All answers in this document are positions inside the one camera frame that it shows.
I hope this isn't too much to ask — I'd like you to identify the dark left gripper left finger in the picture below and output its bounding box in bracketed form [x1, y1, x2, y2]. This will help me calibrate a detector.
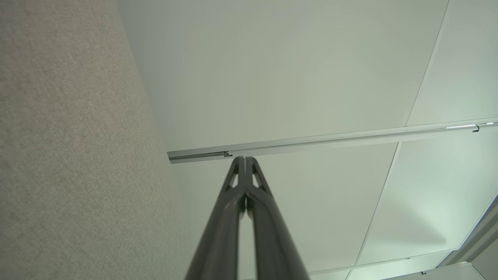
[185, 157, 247, 280]

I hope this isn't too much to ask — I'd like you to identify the grey door frame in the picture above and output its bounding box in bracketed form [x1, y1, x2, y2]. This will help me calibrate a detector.
[436, 192, 498, 269]

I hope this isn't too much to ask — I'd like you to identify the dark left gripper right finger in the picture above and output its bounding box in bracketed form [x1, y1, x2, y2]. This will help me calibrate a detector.
[245, 157, 311, 280]

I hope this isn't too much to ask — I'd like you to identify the aluminium partition rail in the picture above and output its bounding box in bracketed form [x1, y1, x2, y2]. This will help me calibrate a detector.
[167, 117, 498, 164]

